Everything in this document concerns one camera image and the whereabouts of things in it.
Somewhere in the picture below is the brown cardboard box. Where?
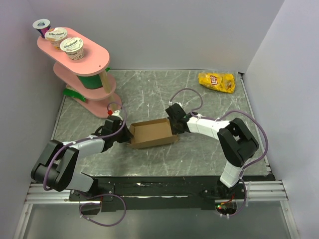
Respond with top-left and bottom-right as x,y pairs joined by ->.
128,118 -> 179,149

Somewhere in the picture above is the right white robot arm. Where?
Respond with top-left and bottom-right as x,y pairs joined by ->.
165,103 -> 259,199

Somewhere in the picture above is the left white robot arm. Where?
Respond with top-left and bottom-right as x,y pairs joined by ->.
31,114 -> 133,200

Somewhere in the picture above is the pink tiered shelf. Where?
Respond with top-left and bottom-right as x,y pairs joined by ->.
37,27 -> 121,119

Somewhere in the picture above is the yellow chips bag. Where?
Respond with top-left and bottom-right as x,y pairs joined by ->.
198,72 -> 236,94

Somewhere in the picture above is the white Chobani yogurt cup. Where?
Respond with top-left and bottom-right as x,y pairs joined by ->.
60,37 -> 84,60

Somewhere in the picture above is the orange Chobani yogurt cup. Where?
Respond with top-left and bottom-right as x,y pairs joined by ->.
44,27 -> 68,49

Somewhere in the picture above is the purple yogurt cup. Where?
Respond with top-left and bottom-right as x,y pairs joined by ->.
32,18 -> 51,38

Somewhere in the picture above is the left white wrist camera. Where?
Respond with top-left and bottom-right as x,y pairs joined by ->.
108,110 -> 123,120

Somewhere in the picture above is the purple cable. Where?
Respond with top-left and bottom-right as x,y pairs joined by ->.
168,88 -> 269,180
43,102 -> 128,191
79,194 -> 127,227
219,179 -> 249,220

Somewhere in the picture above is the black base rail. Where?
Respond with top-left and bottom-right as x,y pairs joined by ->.
59,175 -> 252,213

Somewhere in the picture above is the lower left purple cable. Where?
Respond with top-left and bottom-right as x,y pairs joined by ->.
79,194 -> 127,227

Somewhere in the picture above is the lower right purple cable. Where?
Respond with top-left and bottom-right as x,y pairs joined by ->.
219,179 -> 249,220

